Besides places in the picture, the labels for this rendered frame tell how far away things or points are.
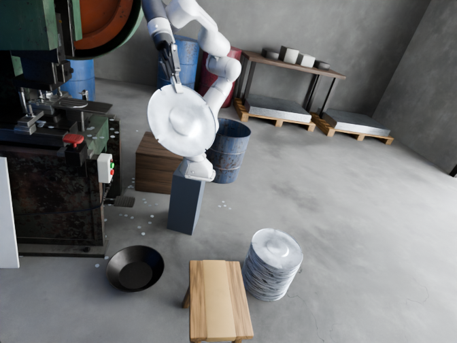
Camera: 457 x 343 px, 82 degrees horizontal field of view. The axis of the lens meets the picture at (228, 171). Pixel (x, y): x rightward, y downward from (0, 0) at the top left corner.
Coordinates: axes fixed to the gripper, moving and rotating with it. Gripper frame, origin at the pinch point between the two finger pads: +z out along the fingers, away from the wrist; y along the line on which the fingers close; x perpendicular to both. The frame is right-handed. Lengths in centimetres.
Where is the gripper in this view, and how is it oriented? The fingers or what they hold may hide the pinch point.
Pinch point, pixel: (176, 85)
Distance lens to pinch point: 109.3
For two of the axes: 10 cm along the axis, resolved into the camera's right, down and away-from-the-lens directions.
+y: 5.8, -2.2, -7.8
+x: 7.6, -2.0, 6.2
